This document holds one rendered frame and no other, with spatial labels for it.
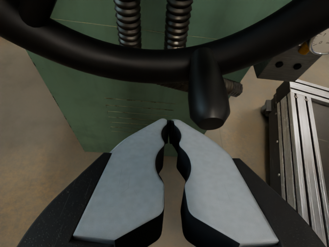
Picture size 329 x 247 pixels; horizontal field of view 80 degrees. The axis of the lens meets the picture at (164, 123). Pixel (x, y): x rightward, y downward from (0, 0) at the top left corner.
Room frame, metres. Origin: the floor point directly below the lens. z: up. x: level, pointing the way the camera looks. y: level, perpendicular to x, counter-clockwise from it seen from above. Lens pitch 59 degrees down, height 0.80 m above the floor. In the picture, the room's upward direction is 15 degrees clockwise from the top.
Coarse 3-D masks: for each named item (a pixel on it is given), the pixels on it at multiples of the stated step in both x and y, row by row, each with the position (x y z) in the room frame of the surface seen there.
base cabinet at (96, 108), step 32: (64, 0) 0.27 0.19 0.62; (96, 0) 0.28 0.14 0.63; (160, 0) 0.30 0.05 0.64; (224, 0) 0.32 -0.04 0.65; (256, 0) 0.33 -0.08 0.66; (288, 0) 0.34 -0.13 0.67; (96, 32) 0.27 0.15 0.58; (160, 32) 0.30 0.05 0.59; (192, 32) 0.31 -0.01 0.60; (224, 32) 0.32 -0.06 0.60; (64, 96) 0.25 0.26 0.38; (96, 96) 0.27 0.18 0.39; (128, 96) 0.28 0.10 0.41; (160, 96) 0.30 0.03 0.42; (96, 128) 0.26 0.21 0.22; (128, 128) 0.28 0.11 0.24
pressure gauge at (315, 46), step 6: (318, 36) 0.28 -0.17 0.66; (324, 36) 0.28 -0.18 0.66; (306, 42) 0.29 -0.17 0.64; (312, 42) 0.28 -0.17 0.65; (318, 42) 0.28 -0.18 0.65; (324, 42) 0.29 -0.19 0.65; (300, 48) 0.31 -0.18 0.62; (306, 48) 0.31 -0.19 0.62; (312, 48) 0.28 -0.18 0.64; (318, 48) 0.29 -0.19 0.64; (324, 48) 0.29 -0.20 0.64; (318, 54) 0.29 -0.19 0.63; (324, 54) 0.29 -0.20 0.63
